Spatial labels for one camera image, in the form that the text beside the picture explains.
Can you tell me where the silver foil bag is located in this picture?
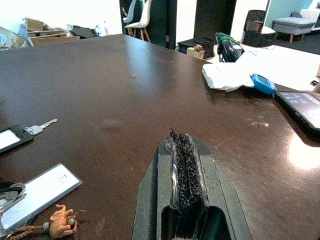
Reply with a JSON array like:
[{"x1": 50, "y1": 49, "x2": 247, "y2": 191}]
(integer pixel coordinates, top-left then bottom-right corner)
[{"x1": 0, "y1": 25, "x2": 34, "y2": 52}]

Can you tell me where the black floor box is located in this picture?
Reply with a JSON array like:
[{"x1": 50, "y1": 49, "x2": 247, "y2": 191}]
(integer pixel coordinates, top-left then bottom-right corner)
[{"x1": 176, "y1": 37, "x2": 216, "y2": 60}]

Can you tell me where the black mesh chair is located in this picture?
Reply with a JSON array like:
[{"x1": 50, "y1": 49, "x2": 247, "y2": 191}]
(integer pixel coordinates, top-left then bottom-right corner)
[{"x1": 242, "y1": 9, "x2": 276, "y2": 48}]

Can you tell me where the black framed tag with key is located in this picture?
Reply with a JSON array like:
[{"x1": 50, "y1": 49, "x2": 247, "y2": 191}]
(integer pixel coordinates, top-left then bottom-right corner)
[{"x1": 0, "y1": 118, "x2": 58, "y2": 154}]

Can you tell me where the small cardboard box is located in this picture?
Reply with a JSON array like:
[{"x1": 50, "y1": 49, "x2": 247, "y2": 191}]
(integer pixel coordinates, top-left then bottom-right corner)
[{"x1": 186, "y1": 44, "x2": 206, "y2": 61}]

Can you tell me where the cardboard box stack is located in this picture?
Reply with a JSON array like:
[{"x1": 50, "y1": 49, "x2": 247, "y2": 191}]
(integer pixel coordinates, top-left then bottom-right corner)
[{"x1": 21, "y1": 16, "x2": 81, "y2": 47}]

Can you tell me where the white crumpled bag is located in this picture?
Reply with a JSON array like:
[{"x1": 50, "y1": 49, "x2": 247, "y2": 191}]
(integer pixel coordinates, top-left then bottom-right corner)
[{"x1": 94, "y1": 20, "x2": 111, "y2": 38}]

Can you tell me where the black and green bag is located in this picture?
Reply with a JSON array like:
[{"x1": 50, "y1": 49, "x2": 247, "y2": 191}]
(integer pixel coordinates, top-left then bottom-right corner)
[{"x1": 214, "y1": 31, "x2": 245, "y2": 63}]

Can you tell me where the orange elephant keychain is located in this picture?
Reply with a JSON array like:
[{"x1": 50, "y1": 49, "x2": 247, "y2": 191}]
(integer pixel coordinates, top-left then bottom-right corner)
[{"x1": 6, "y1": 203, "x2": 87, "y2": 240}]

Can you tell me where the blue digital timer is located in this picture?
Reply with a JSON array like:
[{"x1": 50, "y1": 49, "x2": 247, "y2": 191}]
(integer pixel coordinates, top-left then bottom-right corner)
[{"x1": 251, "y1": 73, "x2": 278, "y2": 96}]

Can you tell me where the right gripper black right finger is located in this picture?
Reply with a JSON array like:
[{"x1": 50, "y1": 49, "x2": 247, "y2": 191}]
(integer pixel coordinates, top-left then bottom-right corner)
[{"x1": 184, "y1": 133, "x2": 253, "y2": 240}]

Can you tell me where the white plastic bag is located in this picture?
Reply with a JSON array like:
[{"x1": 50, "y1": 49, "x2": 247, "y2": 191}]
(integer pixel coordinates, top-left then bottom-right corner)
[{"x1": 201, "y1": 50, "x2": 258, "y2": 92}]

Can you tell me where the grey upholstered ottoman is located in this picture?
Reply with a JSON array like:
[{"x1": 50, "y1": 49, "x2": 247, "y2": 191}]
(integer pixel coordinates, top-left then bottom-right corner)
[{"x1": 271, "y1": 16, "x2": 318, "y2": 43}]

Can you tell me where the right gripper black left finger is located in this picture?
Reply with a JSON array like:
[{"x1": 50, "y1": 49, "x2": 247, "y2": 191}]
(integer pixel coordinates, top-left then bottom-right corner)
[{"x1": 132, "y1": 127, "x2": 191, "y2": 240}]

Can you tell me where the black smartphone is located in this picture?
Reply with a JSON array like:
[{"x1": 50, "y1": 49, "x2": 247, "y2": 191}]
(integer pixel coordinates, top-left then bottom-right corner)
[{"x1": 274, "y1": 90, "x2": 320, "y2": 138}]

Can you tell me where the white shell chair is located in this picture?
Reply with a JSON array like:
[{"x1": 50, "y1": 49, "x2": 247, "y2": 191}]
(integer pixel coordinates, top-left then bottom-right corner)
[
  {"x1": 124, "y1": 0, "x2": 153, "y2": 43},
  {"x1": 121, "y1": 0, "x2": 138, "y2": 25}
]

